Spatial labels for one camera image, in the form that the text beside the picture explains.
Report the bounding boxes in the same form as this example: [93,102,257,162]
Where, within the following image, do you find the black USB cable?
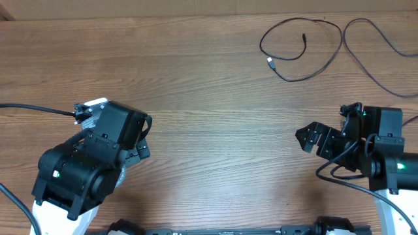
[259,17,343,83]

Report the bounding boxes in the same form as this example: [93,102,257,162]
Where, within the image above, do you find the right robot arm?
[295,102,417,234]

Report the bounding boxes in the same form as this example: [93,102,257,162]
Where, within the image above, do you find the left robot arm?
[30,98,152,234]

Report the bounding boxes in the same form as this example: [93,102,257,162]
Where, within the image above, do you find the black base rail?
[144,225,315,235]

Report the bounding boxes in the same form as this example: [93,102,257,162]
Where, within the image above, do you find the black cable with thin plug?
[342,18,418,127]

